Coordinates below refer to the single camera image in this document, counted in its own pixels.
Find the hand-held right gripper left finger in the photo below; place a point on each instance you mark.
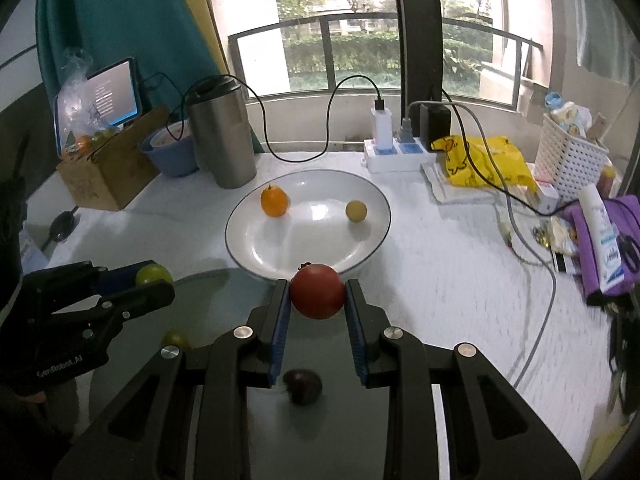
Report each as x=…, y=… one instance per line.
x=279, y=330

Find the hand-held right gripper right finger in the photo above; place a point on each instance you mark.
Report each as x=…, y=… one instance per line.
x=356, y=332

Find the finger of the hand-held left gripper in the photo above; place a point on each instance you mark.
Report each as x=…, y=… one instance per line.
x=120, y=276
x=145, y=300

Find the green tomato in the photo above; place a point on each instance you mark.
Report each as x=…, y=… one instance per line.
x=176, y=340
x=156, y=274

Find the round glass tray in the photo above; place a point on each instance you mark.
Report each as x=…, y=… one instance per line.
x=320, y=350

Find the red tomato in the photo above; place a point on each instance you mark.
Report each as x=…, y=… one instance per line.
x=318, y=291

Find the dark purple fruit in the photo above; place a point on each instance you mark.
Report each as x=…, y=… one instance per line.
x=302, y=386

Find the white plate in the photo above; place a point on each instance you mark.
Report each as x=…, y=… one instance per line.
x=310, y=240

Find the small yellow fruit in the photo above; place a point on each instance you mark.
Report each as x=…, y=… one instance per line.
x=356, y=210

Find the orange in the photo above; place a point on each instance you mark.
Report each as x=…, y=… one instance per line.
x=275, y=201

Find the black round object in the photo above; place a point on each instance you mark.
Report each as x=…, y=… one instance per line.
x=62, y=225

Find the cardboard box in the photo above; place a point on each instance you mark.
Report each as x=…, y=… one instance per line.
x=110, y=175

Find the blue bowl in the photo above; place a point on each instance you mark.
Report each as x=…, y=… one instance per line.
x=172, y=160

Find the white bowl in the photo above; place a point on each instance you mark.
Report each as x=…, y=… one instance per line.
x=167, y=137

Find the steel tumbler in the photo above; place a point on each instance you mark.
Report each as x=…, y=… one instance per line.
x=222, y=145

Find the white folded cloth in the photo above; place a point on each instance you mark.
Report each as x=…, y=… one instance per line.
x=440, y=187

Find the clear plastic bag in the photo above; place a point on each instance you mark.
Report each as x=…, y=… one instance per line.
x=75, y=110

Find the white power strip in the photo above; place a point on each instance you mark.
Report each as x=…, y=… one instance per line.
x=395, y=157

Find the white charger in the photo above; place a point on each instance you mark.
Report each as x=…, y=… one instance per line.
x=380, y=127

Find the grey plug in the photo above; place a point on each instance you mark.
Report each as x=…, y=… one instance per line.
x=406, y=130

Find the black power adapter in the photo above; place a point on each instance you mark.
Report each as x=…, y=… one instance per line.
x=435, y=125

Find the yellow plastic bag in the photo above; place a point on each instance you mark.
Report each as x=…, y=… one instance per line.
x=500, y=160

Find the snack packet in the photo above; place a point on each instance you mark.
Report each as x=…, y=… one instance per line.
x=560, y=235

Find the small white box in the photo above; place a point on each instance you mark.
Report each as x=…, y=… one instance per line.
x=545, y=195

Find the purple pouch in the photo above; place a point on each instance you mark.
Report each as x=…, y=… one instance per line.
x=590, y=270

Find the white tube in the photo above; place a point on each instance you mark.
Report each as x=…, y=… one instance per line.
x=600, y=240

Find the teal curtain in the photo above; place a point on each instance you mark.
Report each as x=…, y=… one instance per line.
x=125, y=10

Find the white plastic basket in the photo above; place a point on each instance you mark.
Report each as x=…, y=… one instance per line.
x=565, y=160

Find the yellow curtain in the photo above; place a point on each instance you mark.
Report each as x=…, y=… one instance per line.
x=197, y=10

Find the balcony railing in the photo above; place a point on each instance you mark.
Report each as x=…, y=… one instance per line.
x=330, y=55

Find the black scissors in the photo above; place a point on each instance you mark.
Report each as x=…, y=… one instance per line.
x=627, y=250

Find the pale blue bottle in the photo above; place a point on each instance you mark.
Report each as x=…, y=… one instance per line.
x=553, y=102

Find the hanging pale cloth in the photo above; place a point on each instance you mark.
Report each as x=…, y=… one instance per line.
x=600, y=25

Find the black window post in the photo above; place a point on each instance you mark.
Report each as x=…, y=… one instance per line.
x=420, y=35

